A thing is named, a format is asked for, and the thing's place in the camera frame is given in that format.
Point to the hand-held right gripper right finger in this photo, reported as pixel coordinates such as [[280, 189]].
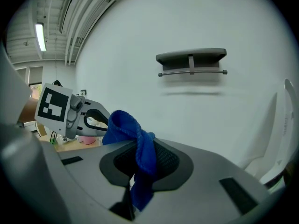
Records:
[[210, 183]]

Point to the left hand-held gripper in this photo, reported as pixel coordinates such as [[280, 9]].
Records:
[[53, 106]]

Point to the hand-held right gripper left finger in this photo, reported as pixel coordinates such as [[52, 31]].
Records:
[[88, 171]]

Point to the blue cloth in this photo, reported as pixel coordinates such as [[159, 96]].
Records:
[[144, 148]]

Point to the white smart toilet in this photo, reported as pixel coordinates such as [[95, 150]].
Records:
[[268, 136]]

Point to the brown cardboard box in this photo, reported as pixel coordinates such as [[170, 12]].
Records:
[[70, 146]]

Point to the fluorescent ceiling light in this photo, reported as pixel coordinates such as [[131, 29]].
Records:
[[40, 37]]

